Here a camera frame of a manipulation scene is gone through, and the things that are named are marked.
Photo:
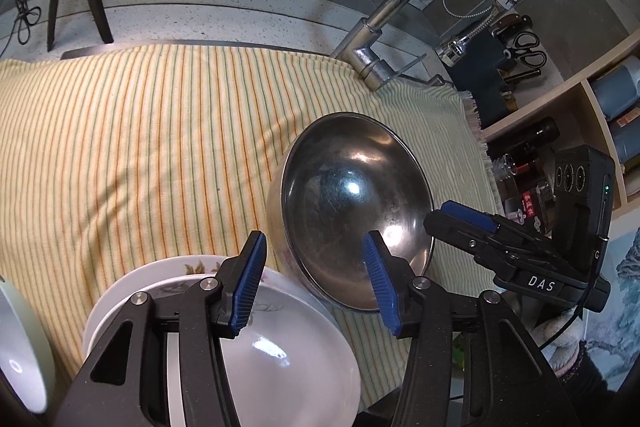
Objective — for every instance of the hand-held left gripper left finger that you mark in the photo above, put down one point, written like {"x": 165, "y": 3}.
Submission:
{"x": 247, "y": 287}

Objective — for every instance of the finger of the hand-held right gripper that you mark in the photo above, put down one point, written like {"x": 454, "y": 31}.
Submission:
{"x": 470, "y": 216}
{"x": 465, "y": 239}

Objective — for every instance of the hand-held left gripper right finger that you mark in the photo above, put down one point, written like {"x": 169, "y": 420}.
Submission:
{"x": 382, "y": 287}

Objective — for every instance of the plain white ceramic bowl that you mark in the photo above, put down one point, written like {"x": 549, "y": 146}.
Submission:
{"x": 290, "y": 357}

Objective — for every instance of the large stainless steel bowl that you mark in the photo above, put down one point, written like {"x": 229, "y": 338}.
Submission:
{"x": 350, "y": 192}

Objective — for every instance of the small stainless steel bowl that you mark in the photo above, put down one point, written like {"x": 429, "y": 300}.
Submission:
{"x": 20, "y": 342}

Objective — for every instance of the person's right forearm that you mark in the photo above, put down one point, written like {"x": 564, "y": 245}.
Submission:
{"x": 595, "y": 387}

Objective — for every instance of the person's right hand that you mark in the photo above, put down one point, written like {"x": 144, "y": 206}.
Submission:
{"x": 557, "y": 342}

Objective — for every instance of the red small box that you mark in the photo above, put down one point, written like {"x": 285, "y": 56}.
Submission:
{"x": 534, "y": 209}

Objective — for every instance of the dark glass bottle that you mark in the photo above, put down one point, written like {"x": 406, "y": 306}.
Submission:
{"x": 530, "y": 137}

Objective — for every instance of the blue white printed cloth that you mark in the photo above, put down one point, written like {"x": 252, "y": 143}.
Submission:
{"x": 620, "y": 307}

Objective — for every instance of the wooden shelf unit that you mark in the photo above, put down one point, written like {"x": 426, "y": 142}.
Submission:
{"x": 575, "y": 97}

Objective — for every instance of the dark knife block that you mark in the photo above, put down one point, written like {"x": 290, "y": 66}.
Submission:
{"x": 480, "y": 67}

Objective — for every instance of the black scissors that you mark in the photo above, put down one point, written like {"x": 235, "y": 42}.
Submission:
{"x": 527, "y": 49}

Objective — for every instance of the yellow striped cloth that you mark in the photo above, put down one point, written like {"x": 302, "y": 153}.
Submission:
{"x": 150, "y": 132}

